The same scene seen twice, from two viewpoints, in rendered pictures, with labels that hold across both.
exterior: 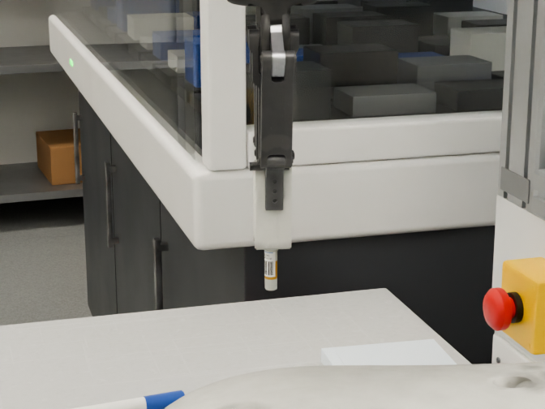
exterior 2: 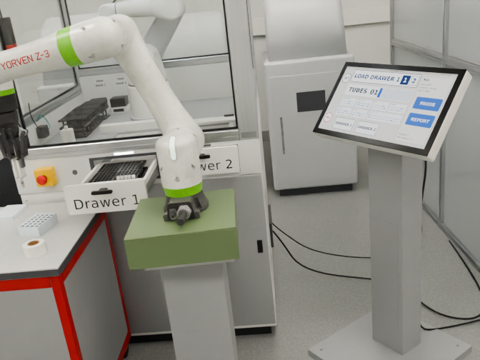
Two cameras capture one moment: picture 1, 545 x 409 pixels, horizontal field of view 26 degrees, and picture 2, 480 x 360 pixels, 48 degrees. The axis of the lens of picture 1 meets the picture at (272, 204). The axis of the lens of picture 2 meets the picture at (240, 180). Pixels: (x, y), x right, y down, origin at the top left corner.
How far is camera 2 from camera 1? 1.53 m
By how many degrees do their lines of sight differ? 67
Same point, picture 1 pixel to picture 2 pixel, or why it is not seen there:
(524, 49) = not seen: hidden behind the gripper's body
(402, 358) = (11, 209)
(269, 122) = (24, 146)
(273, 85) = (24, 138)
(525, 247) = (28, 168)
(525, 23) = not seen: hidden behind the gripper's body
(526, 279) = (45, 170)
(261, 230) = (21, 173)
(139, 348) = not seen: outside the picture
